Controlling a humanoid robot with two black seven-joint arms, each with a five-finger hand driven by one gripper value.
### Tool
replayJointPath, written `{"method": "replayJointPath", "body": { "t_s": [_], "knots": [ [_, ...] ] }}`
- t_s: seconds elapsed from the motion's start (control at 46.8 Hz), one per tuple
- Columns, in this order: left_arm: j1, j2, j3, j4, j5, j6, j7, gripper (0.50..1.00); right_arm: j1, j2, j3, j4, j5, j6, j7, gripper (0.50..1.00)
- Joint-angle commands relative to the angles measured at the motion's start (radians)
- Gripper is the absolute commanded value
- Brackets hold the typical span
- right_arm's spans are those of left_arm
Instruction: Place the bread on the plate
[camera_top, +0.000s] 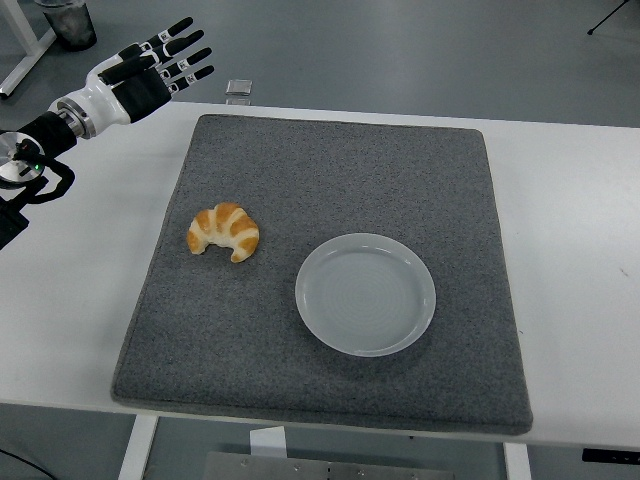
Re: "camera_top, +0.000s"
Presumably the thin black floor cable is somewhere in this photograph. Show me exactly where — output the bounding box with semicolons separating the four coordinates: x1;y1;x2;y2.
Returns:
0;447;49;480

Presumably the white table leg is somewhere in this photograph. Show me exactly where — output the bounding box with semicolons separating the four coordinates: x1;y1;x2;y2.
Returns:
502;442;532;480
117;414;160;480

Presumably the golden croissant bread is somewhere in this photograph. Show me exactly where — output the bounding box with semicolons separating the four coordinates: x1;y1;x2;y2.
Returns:
186;201;261;264

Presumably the black table control box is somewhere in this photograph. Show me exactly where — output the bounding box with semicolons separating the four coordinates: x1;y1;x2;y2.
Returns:
581;448;640;464

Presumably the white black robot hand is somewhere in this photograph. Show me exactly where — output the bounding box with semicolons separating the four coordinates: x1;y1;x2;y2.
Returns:
79;17;216;136

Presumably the black tripod leg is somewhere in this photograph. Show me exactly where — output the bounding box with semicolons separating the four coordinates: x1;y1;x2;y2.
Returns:
586;0;632;36

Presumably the white tag under table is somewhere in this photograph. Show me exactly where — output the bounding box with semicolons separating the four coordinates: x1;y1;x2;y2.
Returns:
249;425;287;459

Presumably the round pale grey plate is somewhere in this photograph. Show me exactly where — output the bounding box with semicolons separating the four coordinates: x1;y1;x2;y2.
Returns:
294;232;437;358

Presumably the white desk frame leg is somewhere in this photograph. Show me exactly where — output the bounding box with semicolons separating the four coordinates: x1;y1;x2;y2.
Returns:
0;0;57;100

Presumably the bin with black bag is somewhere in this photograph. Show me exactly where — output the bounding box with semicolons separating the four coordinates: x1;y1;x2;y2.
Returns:
40;0;99;52

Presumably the grey felt mat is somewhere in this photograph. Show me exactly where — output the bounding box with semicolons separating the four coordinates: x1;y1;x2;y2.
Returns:
110;113;534;437

